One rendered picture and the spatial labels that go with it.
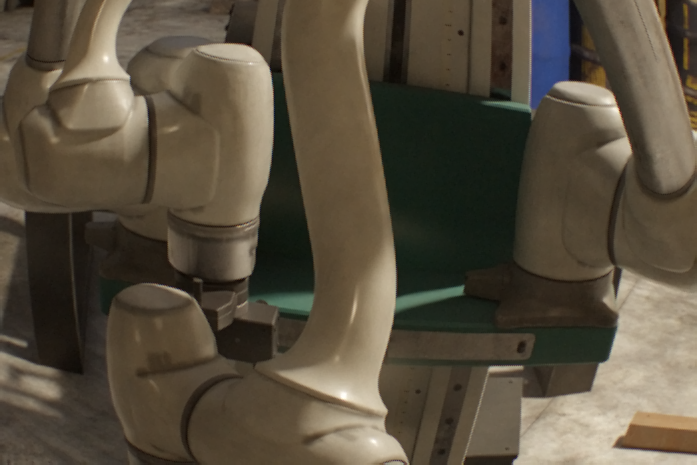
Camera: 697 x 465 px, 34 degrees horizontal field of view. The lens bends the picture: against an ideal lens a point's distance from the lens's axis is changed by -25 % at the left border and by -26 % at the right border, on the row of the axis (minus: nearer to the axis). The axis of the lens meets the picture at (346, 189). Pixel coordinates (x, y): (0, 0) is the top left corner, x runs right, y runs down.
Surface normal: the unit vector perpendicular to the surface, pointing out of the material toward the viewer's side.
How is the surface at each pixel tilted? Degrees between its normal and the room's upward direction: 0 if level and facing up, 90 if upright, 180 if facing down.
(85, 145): 66
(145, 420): 96
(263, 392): 53
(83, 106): 60
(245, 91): 75
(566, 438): 0
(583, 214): 91
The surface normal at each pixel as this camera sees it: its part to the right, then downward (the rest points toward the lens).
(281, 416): -0.36, -0.41
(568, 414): 0.08, -0.94
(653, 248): -0.56, 0.75
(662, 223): -0.48, 0.32
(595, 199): -0.56, 0.07
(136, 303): -0.17, -0.85
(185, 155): 0.27, 0.22
